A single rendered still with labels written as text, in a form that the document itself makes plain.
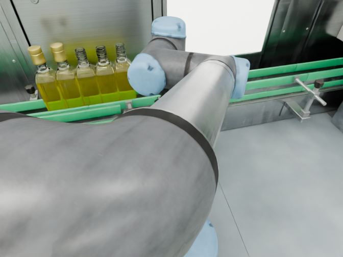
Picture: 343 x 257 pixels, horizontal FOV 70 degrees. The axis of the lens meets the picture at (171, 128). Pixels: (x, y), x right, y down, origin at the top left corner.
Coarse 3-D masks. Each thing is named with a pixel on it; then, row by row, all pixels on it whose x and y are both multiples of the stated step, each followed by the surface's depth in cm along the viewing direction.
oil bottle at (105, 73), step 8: (96, 64) 76; (104, 64) 75; (112, 64) 77; (96, 72) 75; (104, 72) 75; (112, 72) 76; (104, 80) 77; (112, 80) 77; (104, 88) 79; (112, 88) 79; (104, 96) 81; (112, 96) 82
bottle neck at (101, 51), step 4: (96, 48) 72; (100, 48) 74; (104, 48) 72; (96, 52) 73; (100, 52) 72; (104, 52) 73; (100, 56) 73; (104, 56) 73; (100, 60) 74; (104, 60) 74
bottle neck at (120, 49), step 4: (116, 44) 74; (120, 44) 75; (124, 44) 74; (116, 48) 73; (120, 48) 73; (124, 48) 74; (116, 52) 74; (120, 52) 74; (124, 52) 74; (120, 56) 75; (124, 56) 75; (120, 60) 76; (124, 60) 76
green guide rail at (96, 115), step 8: (72, 112) 78; (80, 112) 79; (88, 112) 79; (96, 112) 80; (104, 112) 81; (112, 112) 82; (120, 112) 82; (56, 120) 78; (64, 120) 79; (72, 120) 80; (80, 120) 81; (88, 120) 82; (96, 120) 83; (104, 120) 84
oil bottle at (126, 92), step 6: (126, 60) 76; (114, 66) 77; (120, 66) 76; (126, 66) 76; (120, 72) 77; (126, 72) 77; (120, 78) 78; (126, 78) 79; (120, 84) 80; (126, 84) 80; (120, 90) 81; (126, 90) 82; (132, 90) 82; (120, 96) 83; (126, 96) 83; (132, 96) 84
